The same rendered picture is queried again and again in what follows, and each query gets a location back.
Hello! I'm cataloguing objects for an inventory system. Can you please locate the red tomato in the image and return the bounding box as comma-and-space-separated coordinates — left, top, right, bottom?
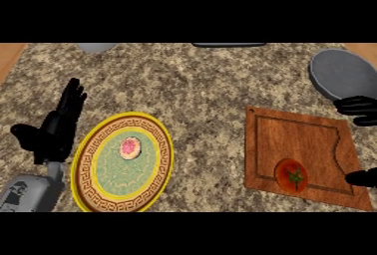
272, 157, 310, 194

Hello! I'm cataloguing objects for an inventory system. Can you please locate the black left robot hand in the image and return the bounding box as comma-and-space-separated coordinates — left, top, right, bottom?
9, 77, 89, 165

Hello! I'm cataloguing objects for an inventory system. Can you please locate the brown wooden cutting board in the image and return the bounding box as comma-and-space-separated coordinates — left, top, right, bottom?
242, 105, 376, 212

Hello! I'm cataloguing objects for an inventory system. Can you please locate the pink round cupcake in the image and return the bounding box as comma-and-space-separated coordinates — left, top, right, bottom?
118, 135, 145, 161

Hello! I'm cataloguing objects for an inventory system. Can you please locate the grey round pan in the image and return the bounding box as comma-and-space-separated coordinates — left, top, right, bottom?
308, 48, 377, 102

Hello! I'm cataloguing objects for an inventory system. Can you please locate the pale grey bowl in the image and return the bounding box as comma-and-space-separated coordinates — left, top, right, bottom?
74, 43, 120, 55

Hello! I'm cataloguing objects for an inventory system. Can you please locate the yellow-rimmed patterned plate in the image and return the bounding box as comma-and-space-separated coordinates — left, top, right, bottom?
69, 112, 176, 213

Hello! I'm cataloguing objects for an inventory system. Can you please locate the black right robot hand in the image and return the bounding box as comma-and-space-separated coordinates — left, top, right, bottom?
333, 95, 377, 189

